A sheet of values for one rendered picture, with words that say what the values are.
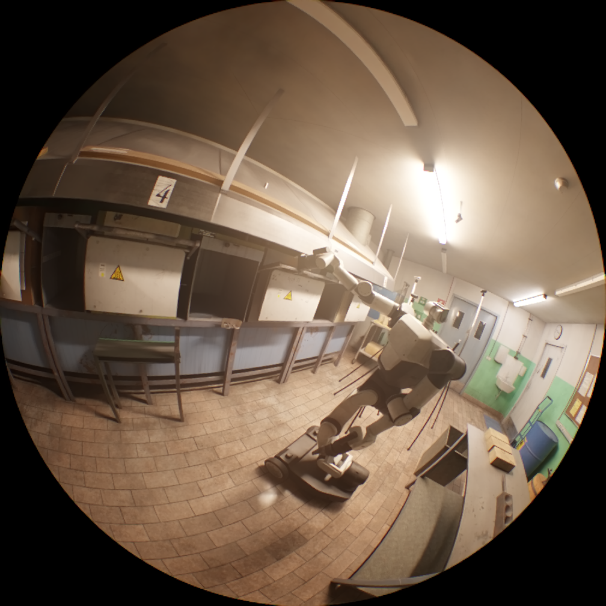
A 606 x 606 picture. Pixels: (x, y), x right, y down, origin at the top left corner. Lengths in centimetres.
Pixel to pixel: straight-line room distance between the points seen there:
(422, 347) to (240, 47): 171
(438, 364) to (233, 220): 107
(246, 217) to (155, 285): 62
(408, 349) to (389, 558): 136
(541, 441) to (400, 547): 224
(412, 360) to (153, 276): 130
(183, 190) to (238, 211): 30
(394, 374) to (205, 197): 115
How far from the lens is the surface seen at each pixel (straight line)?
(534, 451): 330
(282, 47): 123
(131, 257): 109
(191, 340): 150
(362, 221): 272
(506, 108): 122
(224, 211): 92
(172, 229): 114
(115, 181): 96
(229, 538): 144
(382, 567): 151
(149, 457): 161
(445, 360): 73
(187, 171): 97
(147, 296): 113
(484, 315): 495
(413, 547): 166
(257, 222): 99
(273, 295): 136
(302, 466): 148
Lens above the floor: 144
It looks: 12 degrees down
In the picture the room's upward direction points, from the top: 19 degrees clockwise
